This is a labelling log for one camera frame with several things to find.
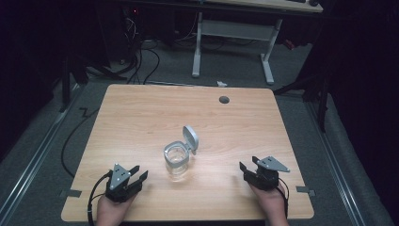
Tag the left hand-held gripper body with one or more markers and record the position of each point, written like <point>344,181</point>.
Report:
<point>118,179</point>

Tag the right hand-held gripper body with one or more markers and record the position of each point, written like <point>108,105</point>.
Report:
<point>265,174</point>

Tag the person's right hand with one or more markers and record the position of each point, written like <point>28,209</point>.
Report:
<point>272,204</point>

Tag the person's left hand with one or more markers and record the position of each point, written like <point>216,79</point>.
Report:
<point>110,212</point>

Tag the clear jar with grey lid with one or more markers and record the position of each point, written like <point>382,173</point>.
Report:
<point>179,156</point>

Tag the grey tape strip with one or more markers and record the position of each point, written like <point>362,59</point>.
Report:
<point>71,193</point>
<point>305,190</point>

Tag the white paper scrap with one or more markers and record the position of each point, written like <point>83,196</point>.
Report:
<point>221,83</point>

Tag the black metal stand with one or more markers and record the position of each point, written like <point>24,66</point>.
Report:
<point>70,75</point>
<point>316,91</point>

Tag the black computer mouse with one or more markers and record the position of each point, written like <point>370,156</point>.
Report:
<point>313,2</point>

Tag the metal floor rail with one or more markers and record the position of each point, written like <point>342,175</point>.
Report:
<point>34,157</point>
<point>335,163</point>

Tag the white desk with metal frame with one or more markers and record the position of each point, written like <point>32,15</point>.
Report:
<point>238,29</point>

